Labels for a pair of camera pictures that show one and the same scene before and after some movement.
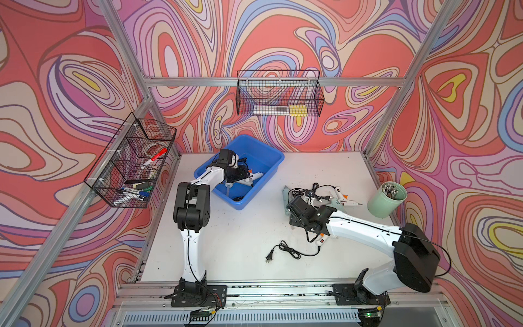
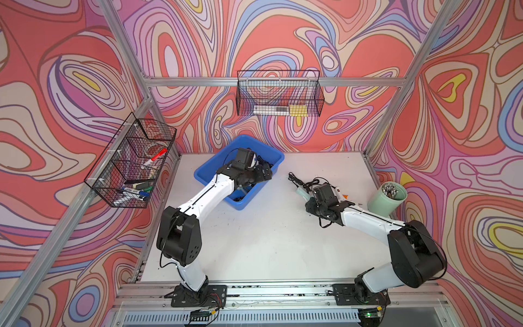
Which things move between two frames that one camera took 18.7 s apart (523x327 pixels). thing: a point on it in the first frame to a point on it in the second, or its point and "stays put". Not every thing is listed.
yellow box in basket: [298, 110] stays put
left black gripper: [241, 173] to [259, 176]
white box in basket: [270, 110] stays put
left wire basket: [123, 174] stays put
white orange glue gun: [320, 240] to [304, 194]
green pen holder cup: [387, 199] stays put
